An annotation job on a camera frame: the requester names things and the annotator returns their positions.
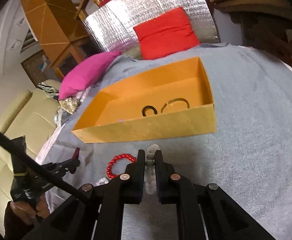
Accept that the thin dark bangle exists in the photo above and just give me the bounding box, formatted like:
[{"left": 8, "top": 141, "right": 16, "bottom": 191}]
[{"left": 160, "top": 98, "right": 190, "bottom": 113}]

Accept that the black hair tie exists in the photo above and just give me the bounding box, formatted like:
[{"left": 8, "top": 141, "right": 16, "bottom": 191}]
[{"left": 142, "top": 105, "right": 159, "bottom": 117}]

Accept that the left hand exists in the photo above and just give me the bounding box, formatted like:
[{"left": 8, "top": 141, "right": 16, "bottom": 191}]
[{"left": 10, "top": 194, "right": 50, "bottom": 225}]

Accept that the beige sofa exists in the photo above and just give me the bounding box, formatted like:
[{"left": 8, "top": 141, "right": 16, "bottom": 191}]
[{"left": 0, "top": 88, "right": 60, "bottom": 235}]

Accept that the grey blanket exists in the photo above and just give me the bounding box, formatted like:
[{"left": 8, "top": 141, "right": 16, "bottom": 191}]
[{"left": 45, "top": 44, "right": 292, "bottom": 239}]

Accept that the patterned gold cloth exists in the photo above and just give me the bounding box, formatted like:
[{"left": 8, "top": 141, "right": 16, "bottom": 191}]
[{"left": 59, "top": 97, "right": 81, "bottom": 114}]

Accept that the orange cardboard box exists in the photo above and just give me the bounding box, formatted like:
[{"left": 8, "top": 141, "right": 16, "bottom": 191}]
[{"left": 72, "top": 57, "right": 217, "bottom": 143}]

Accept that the magenta pillow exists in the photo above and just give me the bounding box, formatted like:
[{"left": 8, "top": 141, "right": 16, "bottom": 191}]
[{"left": 58, "top": 51, "right": 121, "bottom": 100}]

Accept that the wooden side table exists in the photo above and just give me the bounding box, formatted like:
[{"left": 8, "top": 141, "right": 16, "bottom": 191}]
[{"left": 20, "top": 0, "right": 90, "bottom": 80}]

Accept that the silver insulation sheet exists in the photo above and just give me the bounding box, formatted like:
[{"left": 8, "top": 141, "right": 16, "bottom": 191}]
[{"left": 83, "top": 0, "right": 219, "bottom": 51}]

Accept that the red pillow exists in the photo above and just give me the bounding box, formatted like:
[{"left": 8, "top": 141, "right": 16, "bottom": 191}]
[{"left": 134, "top": 7, "right": 200, "bottom": 60}]

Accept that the wooden shelf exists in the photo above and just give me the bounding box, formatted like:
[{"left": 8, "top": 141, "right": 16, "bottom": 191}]
[{"left": 214, "top": 0, "right": 292, "bottom": 67}]

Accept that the black cable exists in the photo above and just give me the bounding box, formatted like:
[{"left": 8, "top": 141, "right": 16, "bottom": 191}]
[{"left": 0, "top": 121, "right": 89, "bottom": 203}]

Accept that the red bead bracelet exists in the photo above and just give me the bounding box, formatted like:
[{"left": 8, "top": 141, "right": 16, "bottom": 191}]
[{"left": 106, "top": 153, "right": 137, "bottom": 180}]

